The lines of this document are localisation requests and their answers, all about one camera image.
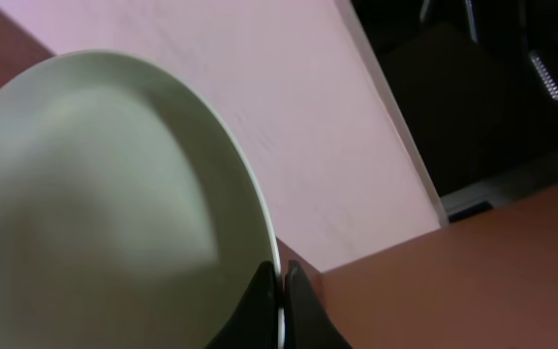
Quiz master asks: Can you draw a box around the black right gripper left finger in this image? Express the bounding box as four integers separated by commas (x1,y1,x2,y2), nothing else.
205,261,279,349

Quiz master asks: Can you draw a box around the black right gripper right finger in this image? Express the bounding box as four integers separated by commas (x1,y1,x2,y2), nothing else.
283,260,352,349

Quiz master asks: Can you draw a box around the light blue plate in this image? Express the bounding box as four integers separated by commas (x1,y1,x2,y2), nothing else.
0,50,280,348

